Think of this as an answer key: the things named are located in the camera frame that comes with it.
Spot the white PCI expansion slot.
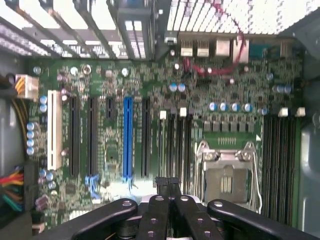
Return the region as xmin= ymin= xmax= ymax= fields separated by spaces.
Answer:
xmin=46 ymin=89 xmax=63 ymax=171

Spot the white power connector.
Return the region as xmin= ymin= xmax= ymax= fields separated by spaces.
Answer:
xmin=14 ymin=73 xmax=40 ymax=101

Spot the blue expansion slot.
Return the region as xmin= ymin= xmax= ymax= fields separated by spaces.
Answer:
xmin=122 ymin=96 xmax=134 ymax=185

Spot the red wire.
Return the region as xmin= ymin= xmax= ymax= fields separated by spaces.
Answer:
xmin=182 ymin=0 xmax=248 ymax=77

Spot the black RAM slot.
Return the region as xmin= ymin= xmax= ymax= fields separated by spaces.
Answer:
xmin=287 ymin=106 xmax=307 ymax=227
xmin=277 ymin=106 xmax=290 ymax=226
xmin=157 ymin=110 xmax=168 ymax=178
xmin=261 ymin=115 xmax=272 ymax=221
xmin=175 ymin=106 xmax=188 ymax=193
xmin=184 ymin=107 xmax=194 ymax=195
xmin=270 ymin=115 xmax=280 ymax=223
xmin=167 ymin=107 xmax=176 ymax=179

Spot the silver USB port block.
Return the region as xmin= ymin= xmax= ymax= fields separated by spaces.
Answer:
xmin=179 ymin=39 xmax=195 ymax=58
xmin=196 ymin=39 xmax=211 ymax=58

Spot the short black expansion slot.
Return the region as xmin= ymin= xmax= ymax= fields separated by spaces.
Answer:
xmin=105 ymin=97 xmax=116 ymax=121

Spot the silver CPU socket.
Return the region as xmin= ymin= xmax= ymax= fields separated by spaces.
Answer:
xmin=195 ymin=140 xmax=264 ymax=215

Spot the green computer motherboard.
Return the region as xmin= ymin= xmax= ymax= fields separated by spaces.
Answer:
xmin=24 ymin=32 xmax=305 ymax=232

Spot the multicoloured wire bundle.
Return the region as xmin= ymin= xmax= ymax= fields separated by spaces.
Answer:
xmin=0 ymin=168 xmax=26 ymax=213

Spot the blue serial port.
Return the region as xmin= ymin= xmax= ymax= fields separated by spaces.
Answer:
xmin=248 ymin=43 xmax=274 ymax=59

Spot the silver socket locking lever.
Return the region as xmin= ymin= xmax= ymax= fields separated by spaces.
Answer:
xmin=246 ymin=141 xmax=264 ymax=215
xmin=195 ymin=140 xmax=209 ymax=201

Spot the silver Ethernet port block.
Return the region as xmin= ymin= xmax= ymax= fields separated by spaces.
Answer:
xmin=214 ymin=37 xmax=232 ymax=58

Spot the yellow and black wire bundle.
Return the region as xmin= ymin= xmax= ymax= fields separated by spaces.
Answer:
xmin=10 ymin=97 xmax=29 ymax=142

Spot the grey metal PC case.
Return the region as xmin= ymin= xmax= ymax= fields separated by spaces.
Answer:
xmin=0 ymin=0 xmax=320 ymax=240

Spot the long black expansion slot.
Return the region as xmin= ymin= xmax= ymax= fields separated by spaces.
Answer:
xmin=140 ymin=97 xmax=152 ymax=179
xmin=69 ymin=96 xmax=81 ymax=178
xmin=87 ymin=96 xmax=99 ymax=177

